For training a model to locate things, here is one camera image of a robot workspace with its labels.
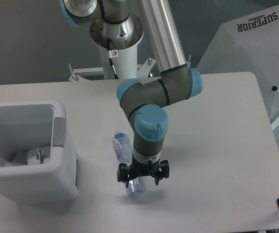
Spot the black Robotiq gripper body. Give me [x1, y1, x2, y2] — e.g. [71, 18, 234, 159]
[129, 157, 164, 179]

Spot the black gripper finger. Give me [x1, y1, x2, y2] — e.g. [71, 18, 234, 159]
[153, 160, 170, 185]
[117, 163, 136, 187]

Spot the clear plastic water bottle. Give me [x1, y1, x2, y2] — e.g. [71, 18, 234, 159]
[112, 130, 145, 198]

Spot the white green paper wrapper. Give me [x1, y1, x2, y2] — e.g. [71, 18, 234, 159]
[27, 147, 50, 165]

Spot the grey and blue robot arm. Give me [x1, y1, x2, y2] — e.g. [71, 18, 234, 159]
[60, 0, 203, 184]

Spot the white plastic trash can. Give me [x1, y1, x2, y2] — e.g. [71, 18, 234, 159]
[0, 100, 79, 203]

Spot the white Superior umbrella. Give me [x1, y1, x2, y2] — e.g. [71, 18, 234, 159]
[197, 5, 279, 121]

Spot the white metal base frame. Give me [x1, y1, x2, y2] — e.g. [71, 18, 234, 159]
[67, 55, 192, 82]

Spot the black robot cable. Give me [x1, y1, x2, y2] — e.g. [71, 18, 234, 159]
[98, 0, 119, 80]

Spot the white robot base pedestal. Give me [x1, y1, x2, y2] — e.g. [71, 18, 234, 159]
[90, 13, 144, 80]

